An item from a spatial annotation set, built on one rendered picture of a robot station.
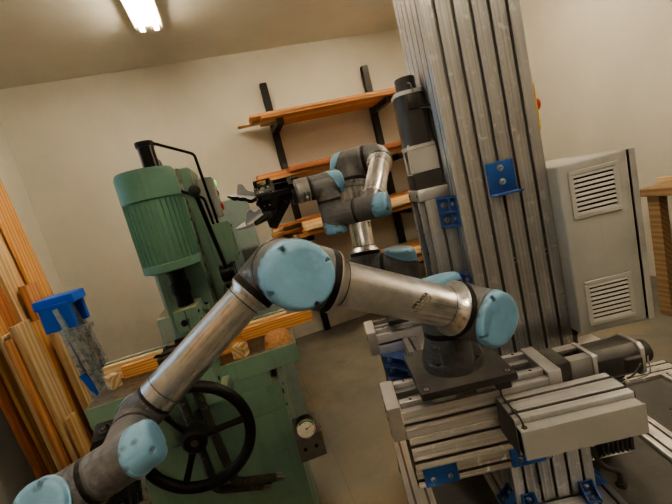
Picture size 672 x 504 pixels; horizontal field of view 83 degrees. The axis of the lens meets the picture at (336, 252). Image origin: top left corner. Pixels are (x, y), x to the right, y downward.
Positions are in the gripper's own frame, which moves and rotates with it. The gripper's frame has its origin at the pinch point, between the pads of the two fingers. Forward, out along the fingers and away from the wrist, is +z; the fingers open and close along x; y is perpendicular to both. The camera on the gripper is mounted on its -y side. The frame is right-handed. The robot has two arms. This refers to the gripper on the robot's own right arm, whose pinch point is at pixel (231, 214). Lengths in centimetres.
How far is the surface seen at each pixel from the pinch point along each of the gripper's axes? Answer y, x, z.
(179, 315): -22.1, 14.2, 24.0
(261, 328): -34.5, 20.1, 1.8
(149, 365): -35, 20, 38
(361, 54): -82, -268, -150
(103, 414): -28, 35, 48
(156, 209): 4.2, -5.5, 19.9
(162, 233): -1.0, -0.6, 20.4
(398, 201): -155, -134, -133
